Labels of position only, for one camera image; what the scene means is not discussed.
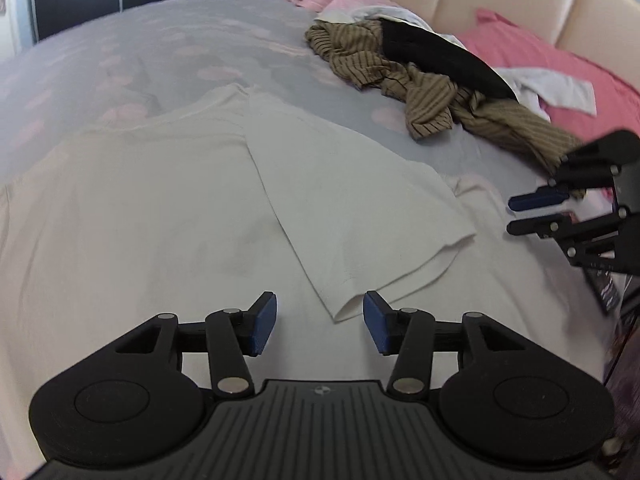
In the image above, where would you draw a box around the cream T-shirt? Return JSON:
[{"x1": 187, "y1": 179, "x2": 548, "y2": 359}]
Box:
[{"x1": 0, "y1": 82, "x2": 616, "y2": 471}]

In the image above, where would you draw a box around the white door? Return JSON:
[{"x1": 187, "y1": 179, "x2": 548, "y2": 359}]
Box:
[{"x1": 0, "y1": 0, "x2": 38, "y2": 63}]

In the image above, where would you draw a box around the pink pillow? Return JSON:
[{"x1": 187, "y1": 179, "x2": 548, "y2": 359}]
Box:
[{"x1": 455, "y1": 8, "x2": 640, "y2": 201}]

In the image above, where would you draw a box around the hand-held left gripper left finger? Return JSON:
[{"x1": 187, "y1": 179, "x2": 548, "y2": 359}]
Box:
[{"x1": 115, "y1": 291, "x2": 277, "y2": 398}]

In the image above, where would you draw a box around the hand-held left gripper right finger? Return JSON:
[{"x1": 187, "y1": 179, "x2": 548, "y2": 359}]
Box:
[{"x1": 363, "y1": 290, "x2": 531, "y2": 397}]

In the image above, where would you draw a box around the brown striped garment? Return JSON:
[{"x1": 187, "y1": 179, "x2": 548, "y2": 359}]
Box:
[{"x1": 305, "y1": 20, "x2": 586, "y2": 196}]

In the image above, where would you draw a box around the black garment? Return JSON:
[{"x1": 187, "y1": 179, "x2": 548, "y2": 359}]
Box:
[{"x1": 380, "y1": 19, "x2": 521, "y2": 101}]

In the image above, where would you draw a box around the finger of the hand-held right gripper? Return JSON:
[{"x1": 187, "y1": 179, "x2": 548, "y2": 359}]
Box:
[
  {"x1": 507, "y1": 130, "x2": 640, "y2": 212},
  {"x1": 506, "y1": 210, "x2": 621, "y2": 267}
]

